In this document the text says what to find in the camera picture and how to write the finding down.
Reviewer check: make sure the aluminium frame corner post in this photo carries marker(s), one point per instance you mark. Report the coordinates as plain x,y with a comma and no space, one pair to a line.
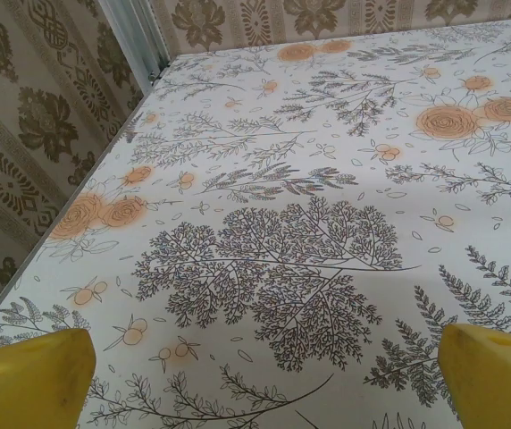
141,36

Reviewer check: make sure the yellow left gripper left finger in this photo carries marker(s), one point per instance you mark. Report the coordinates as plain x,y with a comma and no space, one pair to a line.
23,384

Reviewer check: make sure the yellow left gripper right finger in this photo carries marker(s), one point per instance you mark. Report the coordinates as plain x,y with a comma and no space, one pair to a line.
496,384

